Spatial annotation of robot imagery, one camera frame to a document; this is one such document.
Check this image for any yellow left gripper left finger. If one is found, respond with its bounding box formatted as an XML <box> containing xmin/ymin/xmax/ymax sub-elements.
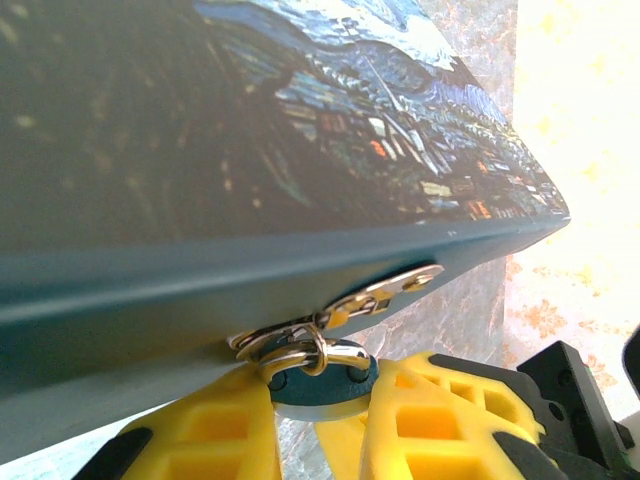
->
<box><xmin>72</xmin><ymin>366</ymin><xmax>284</xmax><ymax>480</ymax></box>

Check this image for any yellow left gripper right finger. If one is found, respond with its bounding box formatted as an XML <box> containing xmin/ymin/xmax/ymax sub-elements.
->
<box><xmin>313</xmin><ymin>362</ymin><xmax>571</xmax><ymax>480</ymax></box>

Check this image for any starry night print box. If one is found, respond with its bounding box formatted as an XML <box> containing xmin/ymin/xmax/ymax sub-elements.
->
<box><xmin>0</xmin><ymin>0</ymin><xmax>572</xmax><ymax>454</ymax></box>

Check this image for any silver hasp latch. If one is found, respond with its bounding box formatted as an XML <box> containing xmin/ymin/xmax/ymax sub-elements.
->
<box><xmin>227</xmin><ymin>263</ymin><xmax>446</xmax><ymax>364</ymax></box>

